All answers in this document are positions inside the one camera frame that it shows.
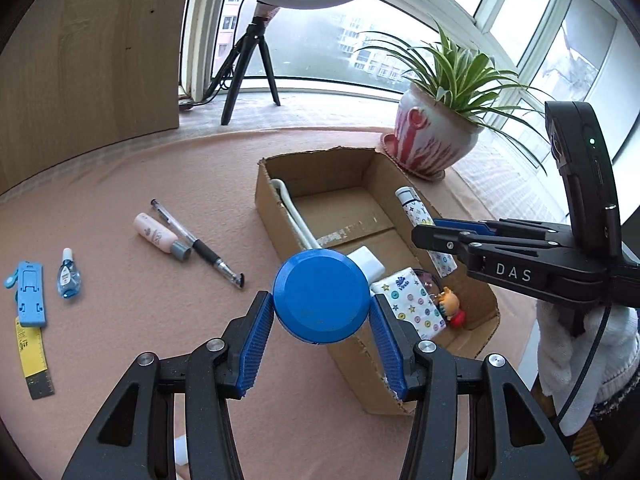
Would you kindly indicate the white plug charger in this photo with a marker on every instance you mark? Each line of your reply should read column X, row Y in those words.
column 365, row 260

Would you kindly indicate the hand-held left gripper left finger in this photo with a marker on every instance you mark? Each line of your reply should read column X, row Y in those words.
column 255, row 345

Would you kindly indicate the checked sill cloth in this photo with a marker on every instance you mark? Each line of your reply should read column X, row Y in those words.
column 325, row 110

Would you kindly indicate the person's right forearm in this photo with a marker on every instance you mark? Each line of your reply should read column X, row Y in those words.
column 620, row 402

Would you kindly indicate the blue phone stand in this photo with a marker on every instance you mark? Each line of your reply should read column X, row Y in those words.
column 31, row 295

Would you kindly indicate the eye drop bottle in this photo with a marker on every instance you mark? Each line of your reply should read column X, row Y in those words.
column 67, row 277

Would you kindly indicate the pink tube with grey cap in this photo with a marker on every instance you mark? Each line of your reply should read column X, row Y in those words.
column 155, row 232

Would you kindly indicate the wooden board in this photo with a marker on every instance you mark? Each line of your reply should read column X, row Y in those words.
column 100, row 60

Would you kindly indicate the yellow ruler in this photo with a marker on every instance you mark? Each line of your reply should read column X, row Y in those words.
column 32, row 360

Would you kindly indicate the small pink plastic bag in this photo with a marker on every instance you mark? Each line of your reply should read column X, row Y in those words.
column 427, row 282

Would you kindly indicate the cardboard box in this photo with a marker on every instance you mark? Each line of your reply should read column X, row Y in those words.
column 340, row 200

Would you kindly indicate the black gel pen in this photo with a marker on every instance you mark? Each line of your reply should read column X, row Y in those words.
column 200, row 247

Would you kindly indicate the star-print tissue pack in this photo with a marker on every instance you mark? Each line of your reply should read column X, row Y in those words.
column 410, row 305

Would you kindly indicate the red pot saucer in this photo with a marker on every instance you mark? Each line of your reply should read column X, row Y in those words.
column 392, row 147

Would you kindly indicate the white framed window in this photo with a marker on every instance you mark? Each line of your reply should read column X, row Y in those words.
column 310, row 50

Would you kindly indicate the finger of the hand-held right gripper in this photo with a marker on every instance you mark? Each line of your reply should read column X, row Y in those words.
column 450, row 242
column 465, row 226

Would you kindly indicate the pink felt table cloth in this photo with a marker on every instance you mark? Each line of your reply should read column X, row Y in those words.
column 125, row 185

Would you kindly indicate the red and white plant pot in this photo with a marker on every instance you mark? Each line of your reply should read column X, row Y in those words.
column 435, row 135

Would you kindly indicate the patterned small bottle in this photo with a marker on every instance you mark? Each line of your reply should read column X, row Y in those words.
column 415, row 210

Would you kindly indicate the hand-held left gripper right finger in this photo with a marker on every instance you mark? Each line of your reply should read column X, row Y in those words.
column 387, row 345

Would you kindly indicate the spider plant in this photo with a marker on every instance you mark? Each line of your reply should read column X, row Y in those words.
column 460, row 75

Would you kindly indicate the blue round tape measure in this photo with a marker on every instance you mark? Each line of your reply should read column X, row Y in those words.
column 320, row 295

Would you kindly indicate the black tripod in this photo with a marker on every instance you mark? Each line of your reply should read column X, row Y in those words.
column 235, row 90

